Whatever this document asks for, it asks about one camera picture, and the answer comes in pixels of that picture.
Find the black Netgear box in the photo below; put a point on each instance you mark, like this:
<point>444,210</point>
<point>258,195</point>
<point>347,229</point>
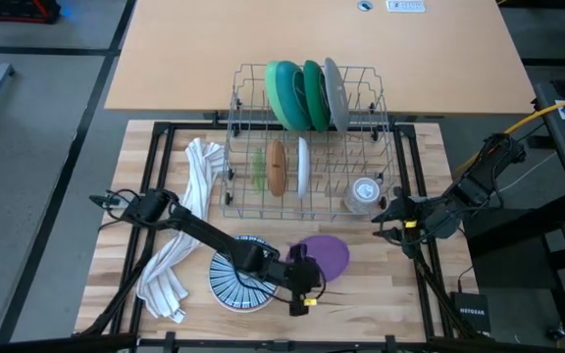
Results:
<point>471,312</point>

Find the light green bowl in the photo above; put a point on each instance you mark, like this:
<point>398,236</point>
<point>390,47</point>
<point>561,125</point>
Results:
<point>272,93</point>

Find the white power socket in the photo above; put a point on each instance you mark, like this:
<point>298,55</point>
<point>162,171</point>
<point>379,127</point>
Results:
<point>405,6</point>

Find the large grey plate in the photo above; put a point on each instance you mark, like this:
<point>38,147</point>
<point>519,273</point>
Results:
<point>337,95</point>

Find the teal bowl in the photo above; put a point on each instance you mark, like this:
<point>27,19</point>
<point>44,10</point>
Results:
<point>293,98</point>

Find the light wooden desk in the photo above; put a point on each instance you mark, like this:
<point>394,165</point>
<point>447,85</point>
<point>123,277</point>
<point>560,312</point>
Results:
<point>312,49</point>

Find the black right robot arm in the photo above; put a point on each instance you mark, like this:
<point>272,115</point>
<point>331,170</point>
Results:
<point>478,181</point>

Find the patterned beige bowl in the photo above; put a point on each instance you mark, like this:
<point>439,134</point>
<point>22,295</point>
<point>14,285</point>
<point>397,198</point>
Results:
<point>362,195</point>

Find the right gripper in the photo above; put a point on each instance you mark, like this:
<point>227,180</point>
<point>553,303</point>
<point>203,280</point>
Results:
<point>427,220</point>

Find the tan wooden plate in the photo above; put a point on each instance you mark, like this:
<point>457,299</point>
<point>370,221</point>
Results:
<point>276,167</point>

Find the red and black toolbox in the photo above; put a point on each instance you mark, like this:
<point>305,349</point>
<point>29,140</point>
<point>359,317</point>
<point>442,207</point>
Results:
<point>17,10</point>

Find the white striped dish towel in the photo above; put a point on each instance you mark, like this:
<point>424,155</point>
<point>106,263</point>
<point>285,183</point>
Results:
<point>199,181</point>

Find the dark green bowl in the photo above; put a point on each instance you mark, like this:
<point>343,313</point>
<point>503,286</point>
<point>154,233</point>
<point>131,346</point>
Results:
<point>318,95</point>

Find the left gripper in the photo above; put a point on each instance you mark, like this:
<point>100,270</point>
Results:
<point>302,279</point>

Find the blue striped plate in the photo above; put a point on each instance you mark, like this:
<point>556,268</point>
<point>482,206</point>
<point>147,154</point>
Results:
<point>226,284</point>

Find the black metal table frame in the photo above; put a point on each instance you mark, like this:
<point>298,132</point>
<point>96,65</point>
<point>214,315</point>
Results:
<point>189,126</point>

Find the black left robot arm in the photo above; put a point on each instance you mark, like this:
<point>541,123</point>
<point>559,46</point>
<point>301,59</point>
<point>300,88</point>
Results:
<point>204,233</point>

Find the small white plate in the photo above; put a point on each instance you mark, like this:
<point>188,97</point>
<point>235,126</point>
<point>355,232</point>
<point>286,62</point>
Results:
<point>303,167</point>

